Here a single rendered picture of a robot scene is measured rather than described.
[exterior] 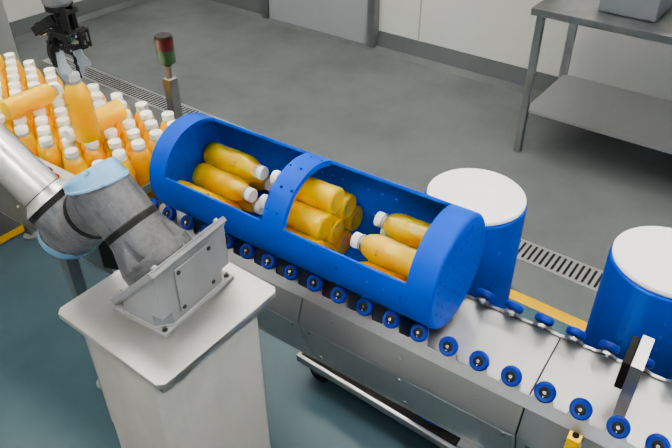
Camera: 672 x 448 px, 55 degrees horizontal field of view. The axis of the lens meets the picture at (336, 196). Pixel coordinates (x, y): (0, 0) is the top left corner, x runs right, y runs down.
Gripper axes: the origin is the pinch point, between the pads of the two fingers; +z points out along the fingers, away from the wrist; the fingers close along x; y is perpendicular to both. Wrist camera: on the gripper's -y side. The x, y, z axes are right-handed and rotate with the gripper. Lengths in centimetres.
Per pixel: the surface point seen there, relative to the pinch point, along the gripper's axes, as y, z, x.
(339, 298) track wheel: 86, 39, 3
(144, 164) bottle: 9.2, 30.7, 10.4
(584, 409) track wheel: 146, 39, 4
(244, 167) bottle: 45, 23, 17
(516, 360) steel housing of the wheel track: 129, 43, 12
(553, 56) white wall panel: 32, 105, 344
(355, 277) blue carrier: 93, 27, 0
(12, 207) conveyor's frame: -41, 55, -9
